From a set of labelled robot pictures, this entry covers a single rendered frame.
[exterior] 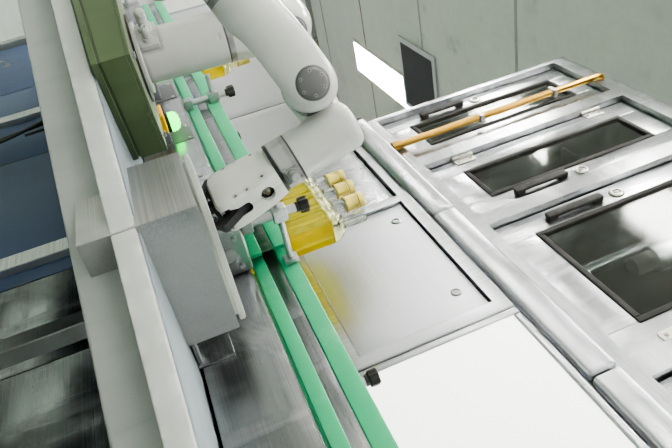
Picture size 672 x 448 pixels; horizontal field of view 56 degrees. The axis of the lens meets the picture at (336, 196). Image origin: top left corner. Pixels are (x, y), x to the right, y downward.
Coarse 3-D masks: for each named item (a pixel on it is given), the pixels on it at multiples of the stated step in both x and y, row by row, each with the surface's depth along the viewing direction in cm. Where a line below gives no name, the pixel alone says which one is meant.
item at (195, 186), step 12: (192, 168) 90; (192, 180) 87; (192, 192) 86; (204, 204) 83; (204, 216) 83; (216, 240) 85; (216, 252) 87; (228, 276) 89; (228, 288) 91; (240, 300) 92; (240, 312) 92
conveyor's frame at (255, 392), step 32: (128, 0) 254; (192, 128) 145; (192, 160) 132; (256, 288) 109; (256, 320) 102; (256, 352) 97; (224, 384) 92; (256, 384) 91; (288, 384) 90; (224, 416) 88; (256, 416) 87; (288, 416) 86
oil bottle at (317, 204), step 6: (318, 198) 135; (324, 198) 135; (312, 204) 133; (318, 204) 133; (324, 204) 133; (330, 204) 133; (312, 210) 132; (318, 210) 131; (288, 216) 131; (294, 216) 131; (300, 216) 131
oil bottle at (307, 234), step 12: (312, 216) 129; (324, 216) 129; (336, 216) 128; (288, 228) 127; (300, 228) 127; (312, 228) 126; (324, 228) 127; (336, 228) 128; (300, 240) 126; (312, 240) 127; (324, 240) 128; (336, 240) 129; (300, 252) 127
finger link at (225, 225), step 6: (246, 204) 88; (234, 210) 88; (240, 210) 88; (246, 210) 88; (228, 216) 87; (234, 216) 87; (240, 216) 88; (222, 222) 87; (228, 222) 86; (234, 222) 87; (216, 228) 88; (222, 228) 86; (228, 228) 87
